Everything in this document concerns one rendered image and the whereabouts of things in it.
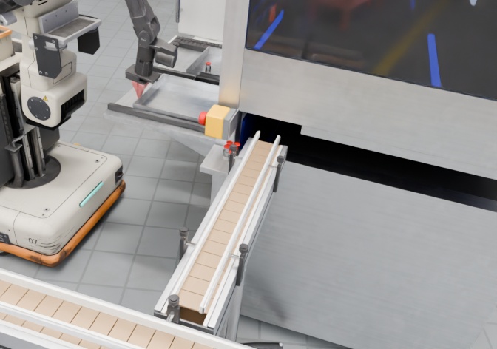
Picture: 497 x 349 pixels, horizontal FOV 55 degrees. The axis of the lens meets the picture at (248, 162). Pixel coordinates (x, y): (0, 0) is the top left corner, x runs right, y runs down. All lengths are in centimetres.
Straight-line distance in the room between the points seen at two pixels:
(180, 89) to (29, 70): 57
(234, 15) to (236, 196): 48
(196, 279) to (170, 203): 162
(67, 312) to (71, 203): 129
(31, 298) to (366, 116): 94
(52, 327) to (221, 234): 41
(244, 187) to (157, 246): 119
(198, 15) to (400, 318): 166
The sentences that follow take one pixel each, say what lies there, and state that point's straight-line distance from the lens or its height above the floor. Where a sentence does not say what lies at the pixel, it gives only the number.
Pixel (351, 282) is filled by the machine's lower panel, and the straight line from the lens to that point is 178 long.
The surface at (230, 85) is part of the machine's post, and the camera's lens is 142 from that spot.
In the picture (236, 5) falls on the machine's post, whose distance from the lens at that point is 133.
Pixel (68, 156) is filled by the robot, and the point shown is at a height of 28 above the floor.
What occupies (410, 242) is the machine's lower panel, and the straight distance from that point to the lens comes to 163.
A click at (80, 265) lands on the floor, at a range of 237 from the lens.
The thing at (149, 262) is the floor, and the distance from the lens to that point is 234.
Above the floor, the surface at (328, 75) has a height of 118.
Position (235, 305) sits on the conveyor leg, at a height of 42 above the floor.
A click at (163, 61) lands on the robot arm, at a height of 107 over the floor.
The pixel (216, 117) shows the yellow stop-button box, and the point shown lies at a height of 103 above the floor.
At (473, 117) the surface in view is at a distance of 139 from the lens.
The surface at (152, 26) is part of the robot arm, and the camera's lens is 157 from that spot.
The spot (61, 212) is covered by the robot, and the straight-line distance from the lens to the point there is 223.
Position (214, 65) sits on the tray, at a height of 88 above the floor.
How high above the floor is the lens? 172
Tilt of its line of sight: 35 degrees down
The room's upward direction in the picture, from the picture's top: 7 degrees clockwise
